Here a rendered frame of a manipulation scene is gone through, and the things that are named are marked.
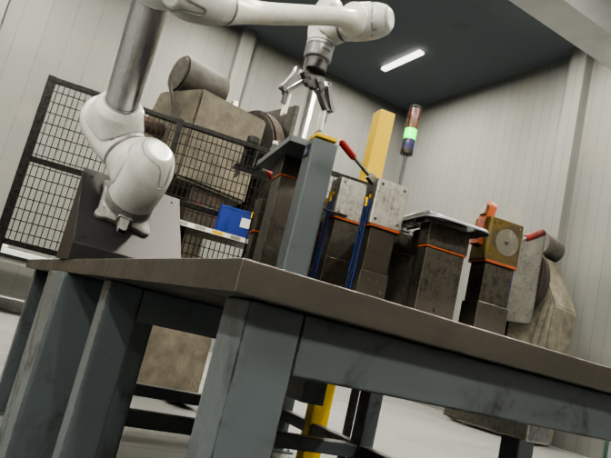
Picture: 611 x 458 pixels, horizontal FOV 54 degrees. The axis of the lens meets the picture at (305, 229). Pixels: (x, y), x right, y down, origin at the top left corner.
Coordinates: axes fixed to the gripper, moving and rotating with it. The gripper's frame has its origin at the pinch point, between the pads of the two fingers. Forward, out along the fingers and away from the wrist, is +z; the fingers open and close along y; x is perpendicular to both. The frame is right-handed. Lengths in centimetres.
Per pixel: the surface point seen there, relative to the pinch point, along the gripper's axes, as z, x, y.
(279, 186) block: 23.7, -3.9, -4.1
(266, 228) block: 36.7, -3.4, -4.5
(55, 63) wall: -295, 965, 15
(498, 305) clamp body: 45, -51, 43
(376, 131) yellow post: -56, 106, 106
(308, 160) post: 20.6, -27.7, -10.2
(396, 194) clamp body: 25, -43, 8
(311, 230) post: 38.1, -29.4, -5.6
